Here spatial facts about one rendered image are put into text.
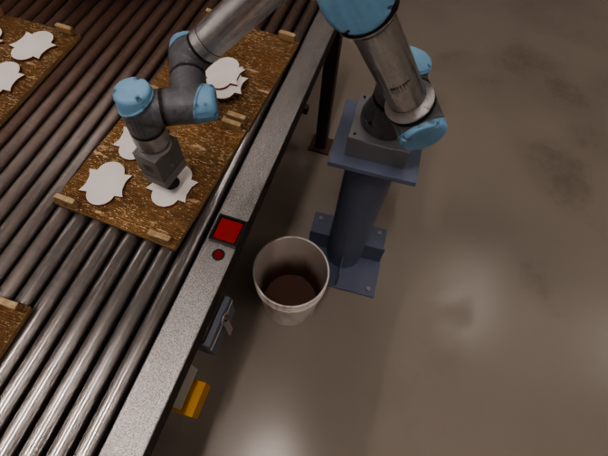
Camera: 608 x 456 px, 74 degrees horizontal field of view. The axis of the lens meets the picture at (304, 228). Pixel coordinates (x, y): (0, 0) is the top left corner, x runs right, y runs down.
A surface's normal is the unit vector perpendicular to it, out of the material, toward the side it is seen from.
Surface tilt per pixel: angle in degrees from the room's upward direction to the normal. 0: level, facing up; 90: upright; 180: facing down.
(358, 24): 85
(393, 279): 0
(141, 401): 0
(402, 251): 0
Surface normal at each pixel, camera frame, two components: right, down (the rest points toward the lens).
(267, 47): 0.04, -0.47
